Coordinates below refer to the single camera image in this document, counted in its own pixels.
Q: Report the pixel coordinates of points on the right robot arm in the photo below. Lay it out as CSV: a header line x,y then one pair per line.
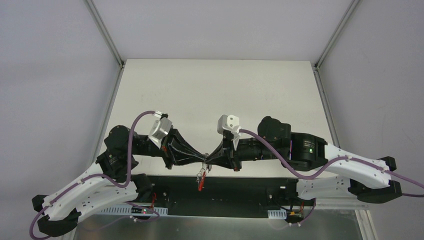
x,y
321,169

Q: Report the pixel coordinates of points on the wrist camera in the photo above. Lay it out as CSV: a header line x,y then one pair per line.
x,y
230,123
160,130

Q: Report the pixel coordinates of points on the silver key organiser plate with rings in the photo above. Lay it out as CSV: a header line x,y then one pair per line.
x,y
201,175

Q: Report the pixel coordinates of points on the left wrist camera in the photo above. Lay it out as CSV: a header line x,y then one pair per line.
x,y
160,130

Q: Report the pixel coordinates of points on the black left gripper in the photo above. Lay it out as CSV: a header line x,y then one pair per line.
x,y
167,150

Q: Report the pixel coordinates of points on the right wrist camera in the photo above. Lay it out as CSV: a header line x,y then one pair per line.
x,y
230,123

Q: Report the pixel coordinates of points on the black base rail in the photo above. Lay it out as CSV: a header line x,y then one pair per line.
x,y
228,197

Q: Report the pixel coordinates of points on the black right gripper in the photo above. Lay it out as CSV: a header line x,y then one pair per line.
x,y
230,150

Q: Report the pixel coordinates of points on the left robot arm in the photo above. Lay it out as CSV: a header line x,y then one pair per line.
x,y
109,181

